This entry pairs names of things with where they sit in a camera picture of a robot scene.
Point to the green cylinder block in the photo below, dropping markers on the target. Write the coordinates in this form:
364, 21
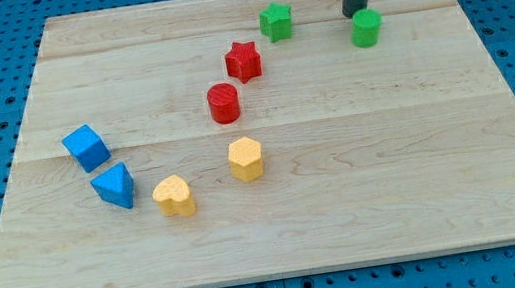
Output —
366, 28

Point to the red star block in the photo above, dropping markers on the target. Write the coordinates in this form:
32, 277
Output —
243, 61

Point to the green star block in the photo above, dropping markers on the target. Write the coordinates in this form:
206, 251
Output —
275, 22

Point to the yellow hexagon block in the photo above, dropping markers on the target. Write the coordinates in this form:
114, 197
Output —
246, 159

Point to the light wooden board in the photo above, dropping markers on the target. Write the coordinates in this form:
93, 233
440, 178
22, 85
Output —
400, 151

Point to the red cylinder block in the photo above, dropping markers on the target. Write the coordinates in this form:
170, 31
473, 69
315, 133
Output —
223, 100

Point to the yellow heart block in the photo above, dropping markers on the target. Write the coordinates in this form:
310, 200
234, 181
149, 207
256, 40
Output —
173, 197

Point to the blue triangle block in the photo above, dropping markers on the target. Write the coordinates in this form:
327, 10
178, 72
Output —
115, 186

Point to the blue cube block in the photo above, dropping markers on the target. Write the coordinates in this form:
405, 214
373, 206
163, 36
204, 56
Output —
86, 146

